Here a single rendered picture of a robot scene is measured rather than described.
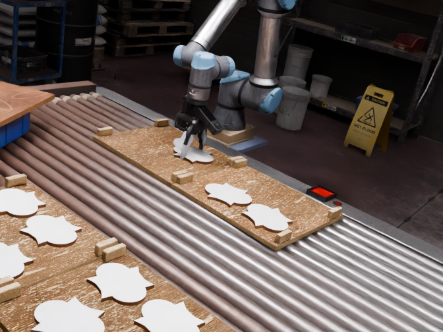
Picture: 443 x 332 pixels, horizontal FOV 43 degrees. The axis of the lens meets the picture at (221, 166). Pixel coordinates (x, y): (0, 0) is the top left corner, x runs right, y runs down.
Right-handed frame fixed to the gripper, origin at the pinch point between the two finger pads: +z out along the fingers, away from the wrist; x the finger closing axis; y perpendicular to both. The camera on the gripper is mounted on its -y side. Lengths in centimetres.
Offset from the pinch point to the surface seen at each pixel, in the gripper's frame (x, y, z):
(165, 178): 22.5, -4.2, 0.6
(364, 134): -343, 17, 75
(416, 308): 29, -86, 3
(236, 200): 19.5, -28.5, -0.5
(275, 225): 24.3, -43.6, -0.5
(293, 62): -437, 138, 49
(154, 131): -7.7, 22.4, 0.6
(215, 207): 26.9, -25.4, 0.6
